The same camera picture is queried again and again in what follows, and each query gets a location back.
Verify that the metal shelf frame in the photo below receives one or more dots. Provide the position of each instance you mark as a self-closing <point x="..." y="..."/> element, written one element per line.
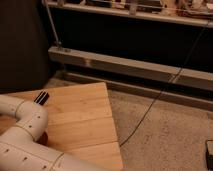
<point x="161" y="82"/>

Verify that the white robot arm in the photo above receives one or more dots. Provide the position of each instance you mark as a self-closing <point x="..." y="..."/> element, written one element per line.
<point x="19" y="150"/>

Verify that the grey metal rod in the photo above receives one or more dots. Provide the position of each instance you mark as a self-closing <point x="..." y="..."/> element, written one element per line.
<point x="57" y="41"/>

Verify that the orange red pepper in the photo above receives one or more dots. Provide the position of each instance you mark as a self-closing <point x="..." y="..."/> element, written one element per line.
<point x="43" y="139"/>

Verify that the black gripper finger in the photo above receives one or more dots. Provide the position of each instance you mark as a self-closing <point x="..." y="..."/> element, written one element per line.
<point x="42" y="98"/>

